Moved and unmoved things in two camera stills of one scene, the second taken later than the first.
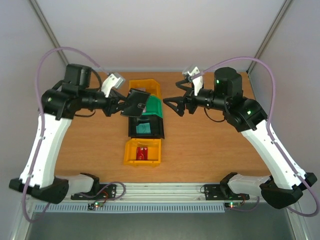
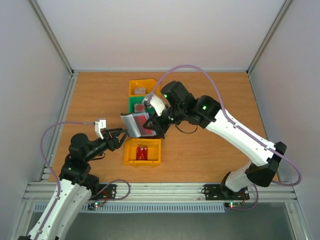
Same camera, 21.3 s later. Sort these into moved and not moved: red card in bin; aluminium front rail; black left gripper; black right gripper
Moved: black right gripper; black left gripper
Not moved: red card in bin; aluminium front rail
